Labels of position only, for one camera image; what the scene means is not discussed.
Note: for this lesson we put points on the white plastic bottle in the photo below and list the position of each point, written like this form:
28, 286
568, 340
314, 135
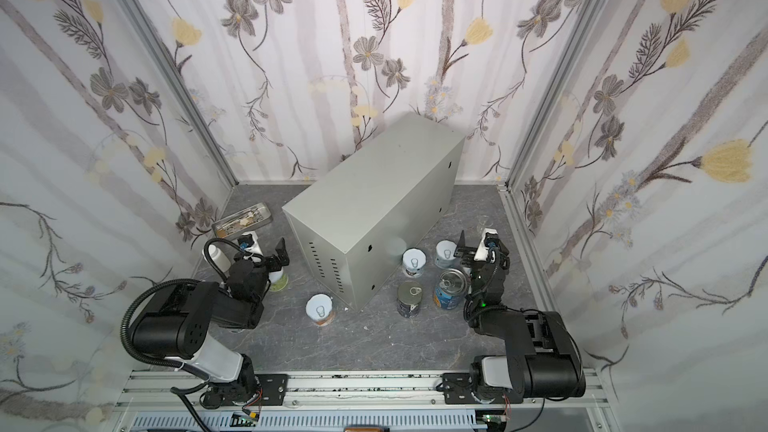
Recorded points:
218, 256

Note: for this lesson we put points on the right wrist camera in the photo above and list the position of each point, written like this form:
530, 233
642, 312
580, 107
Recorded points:
489, 241

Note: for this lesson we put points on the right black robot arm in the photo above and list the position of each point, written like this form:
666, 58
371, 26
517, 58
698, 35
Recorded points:
540, 359

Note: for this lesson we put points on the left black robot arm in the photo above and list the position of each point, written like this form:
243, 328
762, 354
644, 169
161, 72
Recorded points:
168, 325

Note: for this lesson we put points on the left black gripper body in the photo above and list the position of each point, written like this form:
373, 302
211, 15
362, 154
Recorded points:
268, 261

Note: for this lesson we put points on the metal tray with contents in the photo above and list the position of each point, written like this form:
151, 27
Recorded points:
245, 220

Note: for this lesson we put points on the grey metal cabinet box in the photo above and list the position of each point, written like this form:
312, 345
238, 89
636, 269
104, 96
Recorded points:
354, 225

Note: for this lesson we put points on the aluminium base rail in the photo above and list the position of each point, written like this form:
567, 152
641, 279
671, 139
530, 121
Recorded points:
356, 401

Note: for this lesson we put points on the orange can white lid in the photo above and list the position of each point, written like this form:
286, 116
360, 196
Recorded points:
319, 309

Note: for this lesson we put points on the green can white lid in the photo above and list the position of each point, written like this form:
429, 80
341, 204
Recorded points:
278, 280

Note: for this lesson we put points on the light teal can white lid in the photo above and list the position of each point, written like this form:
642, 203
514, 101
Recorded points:
445, 254

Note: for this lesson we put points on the blue soup can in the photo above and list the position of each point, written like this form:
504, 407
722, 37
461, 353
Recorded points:
450, 289

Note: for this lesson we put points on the dark navy food can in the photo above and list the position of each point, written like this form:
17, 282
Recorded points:
409, 298

